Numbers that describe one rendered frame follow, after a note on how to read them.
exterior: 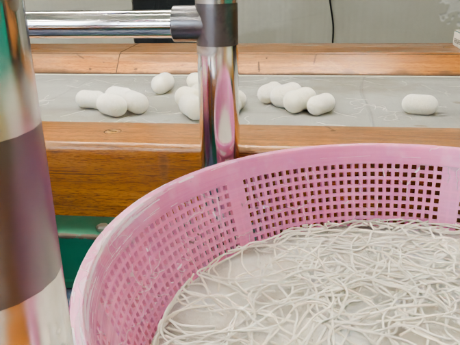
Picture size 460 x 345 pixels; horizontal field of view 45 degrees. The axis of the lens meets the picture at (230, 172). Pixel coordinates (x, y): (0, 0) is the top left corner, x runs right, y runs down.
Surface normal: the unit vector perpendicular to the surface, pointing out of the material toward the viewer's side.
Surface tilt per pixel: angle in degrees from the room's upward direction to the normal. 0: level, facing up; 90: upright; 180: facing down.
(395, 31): 90
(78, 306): 0
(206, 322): 2
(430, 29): 90
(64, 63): 45
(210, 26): 90
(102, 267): 75
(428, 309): 8
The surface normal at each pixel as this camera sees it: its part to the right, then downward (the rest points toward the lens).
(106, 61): -0.10, -0.41
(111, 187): -0.12, 0.36
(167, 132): -0.02, -0.93
